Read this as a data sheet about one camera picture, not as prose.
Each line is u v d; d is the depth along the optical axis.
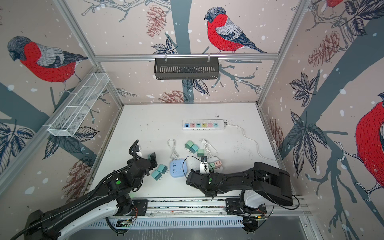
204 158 0.74
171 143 0.99
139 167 0.57
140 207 0.73
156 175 0.81
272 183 0.45
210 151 0.92
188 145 0.95
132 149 0.64
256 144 0.96
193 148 0.92
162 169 0.85
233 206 0.73
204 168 0.74
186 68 1.07
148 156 0.73
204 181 0.63
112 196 0.53
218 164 0.81
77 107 0.77
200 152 0.92
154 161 0.73
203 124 1.04
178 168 0.84
